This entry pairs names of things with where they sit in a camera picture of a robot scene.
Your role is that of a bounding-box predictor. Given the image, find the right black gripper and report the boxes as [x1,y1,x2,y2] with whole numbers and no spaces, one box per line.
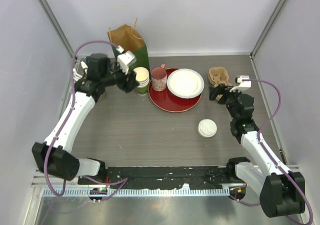
[209,83,245,121]

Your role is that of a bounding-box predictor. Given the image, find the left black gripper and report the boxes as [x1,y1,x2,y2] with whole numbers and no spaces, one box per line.
[102,61,141,93]

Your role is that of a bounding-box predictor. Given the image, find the green paper cups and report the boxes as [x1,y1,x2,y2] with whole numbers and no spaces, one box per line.
[133,67,150,96]

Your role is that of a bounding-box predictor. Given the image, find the white plastic cup lid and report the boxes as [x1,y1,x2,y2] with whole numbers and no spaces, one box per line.
[197,119,218,138]

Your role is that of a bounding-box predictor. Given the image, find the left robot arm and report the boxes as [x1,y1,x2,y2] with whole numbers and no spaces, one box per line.
[31,51,138,185]

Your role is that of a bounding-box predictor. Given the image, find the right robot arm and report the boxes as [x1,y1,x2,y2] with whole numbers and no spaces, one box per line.
[209,84,306,218]

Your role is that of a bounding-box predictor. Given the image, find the brown cardboard cup carrier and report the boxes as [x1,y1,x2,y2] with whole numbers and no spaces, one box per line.
[208,67,231,87]

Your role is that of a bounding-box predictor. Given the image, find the pink floral mug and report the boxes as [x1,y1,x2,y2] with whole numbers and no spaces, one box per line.
[150,64,168,92]

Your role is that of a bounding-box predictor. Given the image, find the white paper plate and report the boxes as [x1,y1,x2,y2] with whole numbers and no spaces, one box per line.
[166,68,205,99]

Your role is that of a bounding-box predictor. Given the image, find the red round tray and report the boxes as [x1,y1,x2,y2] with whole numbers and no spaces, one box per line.
[148,68,202,113]

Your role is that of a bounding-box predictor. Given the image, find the green brown paper bag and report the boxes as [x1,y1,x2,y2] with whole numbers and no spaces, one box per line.
[107,19,150,72]

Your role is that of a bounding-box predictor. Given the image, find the white plastic cutlery bundle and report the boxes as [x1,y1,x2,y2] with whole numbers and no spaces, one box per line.
[72,61,88,82]

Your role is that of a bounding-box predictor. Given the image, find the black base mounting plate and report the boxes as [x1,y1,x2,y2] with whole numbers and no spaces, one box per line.
[93,166,243,190]

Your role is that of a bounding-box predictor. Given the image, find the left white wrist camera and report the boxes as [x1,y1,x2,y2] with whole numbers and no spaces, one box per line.
[116,45,137,75]

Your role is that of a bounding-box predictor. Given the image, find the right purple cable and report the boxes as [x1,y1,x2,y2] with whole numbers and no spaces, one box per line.
[229,78,314,223]

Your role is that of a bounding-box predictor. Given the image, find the purple cable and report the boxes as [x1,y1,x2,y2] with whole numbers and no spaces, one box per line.
[229,78,314,223]
[43,40,129,201]

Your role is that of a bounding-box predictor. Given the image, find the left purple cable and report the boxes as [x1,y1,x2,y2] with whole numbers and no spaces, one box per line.
[43,40,129,201]

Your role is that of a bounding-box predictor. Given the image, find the white slotted cable duct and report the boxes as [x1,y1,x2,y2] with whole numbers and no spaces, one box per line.
[42,186,230,197]

